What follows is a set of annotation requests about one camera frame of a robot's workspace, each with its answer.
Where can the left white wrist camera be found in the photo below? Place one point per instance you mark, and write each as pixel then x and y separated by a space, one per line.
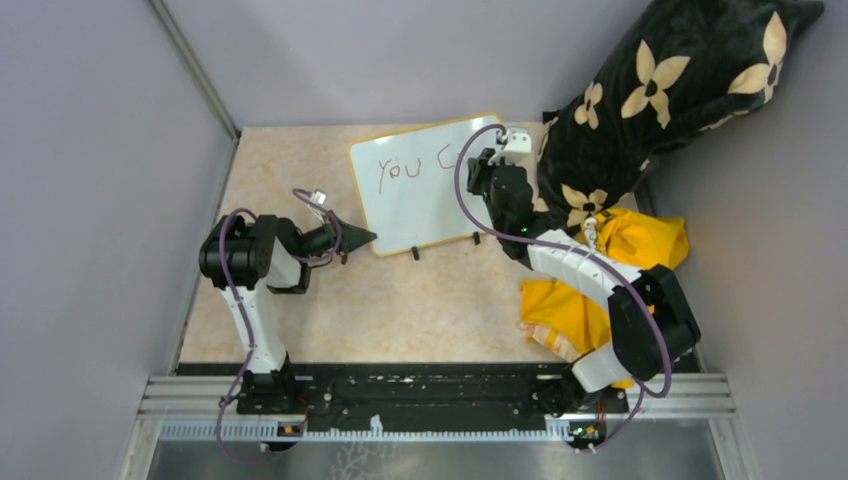
pixel 318 197

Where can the white toothed cable strip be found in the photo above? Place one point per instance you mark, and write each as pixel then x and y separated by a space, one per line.
pixel 271 431

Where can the aluminium corner post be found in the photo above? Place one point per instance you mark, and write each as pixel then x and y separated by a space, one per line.
pixel 193 66

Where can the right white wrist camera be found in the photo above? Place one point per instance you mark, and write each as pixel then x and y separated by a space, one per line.
pixel 515 145

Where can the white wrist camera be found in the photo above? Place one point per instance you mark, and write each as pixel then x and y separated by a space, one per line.
pixel 318 197
pixel 515 145

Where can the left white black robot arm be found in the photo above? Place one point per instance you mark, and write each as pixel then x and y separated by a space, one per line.
pixel 248 262

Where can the yellow cloth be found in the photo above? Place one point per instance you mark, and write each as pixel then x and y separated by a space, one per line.
pixel 568 324

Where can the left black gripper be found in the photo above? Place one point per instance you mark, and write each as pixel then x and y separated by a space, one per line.
pixel 353 237

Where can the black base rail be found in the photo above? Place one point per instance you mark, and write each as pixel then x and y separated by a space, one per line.
pixel 441 397

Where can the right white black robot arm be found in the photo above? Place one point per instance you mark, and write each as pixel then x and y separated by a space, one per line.
pixel 651 321

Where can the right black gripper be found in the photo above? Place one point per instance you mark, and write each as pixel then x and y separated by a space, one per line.
pixel 480 167

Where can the yellow framed whiteboard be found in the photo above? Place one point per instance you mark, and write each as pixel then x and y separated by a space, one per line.
pixel 405 182

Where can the black floral pillow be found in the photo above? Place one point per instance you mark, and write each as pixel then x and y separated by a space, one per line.
pixel 682 69

